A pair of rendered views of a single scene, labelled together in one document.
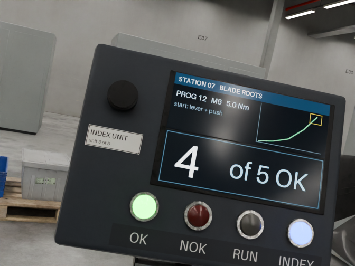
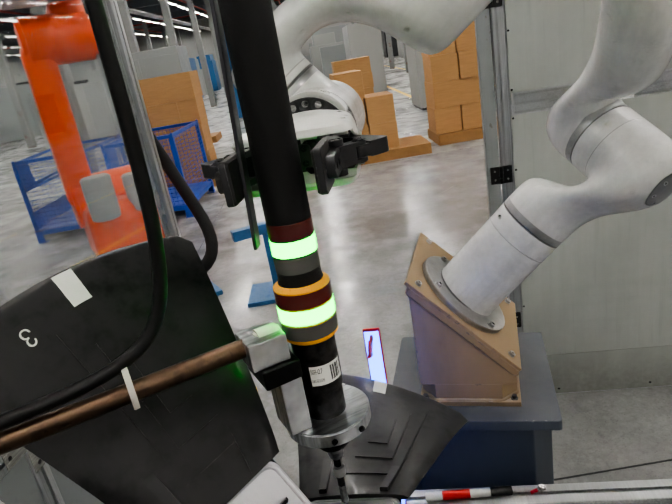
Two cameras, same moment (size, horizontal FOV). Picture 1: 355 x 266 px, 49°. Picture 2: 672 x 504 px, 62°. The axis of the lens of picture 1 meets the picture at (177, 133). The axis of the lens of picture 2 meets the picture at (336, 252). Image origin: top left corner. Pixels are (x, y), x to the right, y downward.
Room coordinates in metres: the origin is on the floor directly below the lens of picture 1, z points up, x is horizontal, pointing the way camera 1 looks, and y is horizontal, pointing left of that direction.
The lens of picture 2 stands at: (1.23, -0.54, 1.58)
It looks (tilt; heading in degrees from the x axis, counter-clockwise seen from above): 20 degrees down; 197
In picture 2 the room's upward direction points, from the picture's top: 10 degrees counter-clockwise
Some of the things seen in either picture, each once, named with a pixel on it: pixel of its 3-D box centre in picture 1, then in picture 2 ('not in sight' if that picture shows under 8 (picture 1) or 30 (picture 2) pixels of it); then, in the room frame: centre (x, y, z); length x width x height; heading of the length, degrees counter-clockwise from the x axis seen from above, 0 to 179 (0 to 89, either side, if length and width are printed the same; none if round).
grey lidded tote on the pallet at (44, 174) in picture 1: (43, 173); not in sight; (3.45, 1.12, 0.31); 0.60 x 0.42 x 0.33; 24
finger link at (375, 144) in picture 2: not in sight; (344, 146); (0.79, -0.65, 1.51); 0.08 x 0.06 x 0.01; 78
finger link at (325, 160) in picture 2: not in sight; (342, 160); (0.84, -0.64, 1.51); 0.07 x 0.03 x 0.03; 7
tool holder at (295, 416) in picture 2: not in sight; (307, 374); (0.87, -0.69, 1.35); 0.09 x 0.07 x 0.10; 132
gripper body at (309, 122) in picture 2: not in sight; (303, 146); (0.76, -0.70, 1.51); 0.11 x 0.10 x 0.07; 7
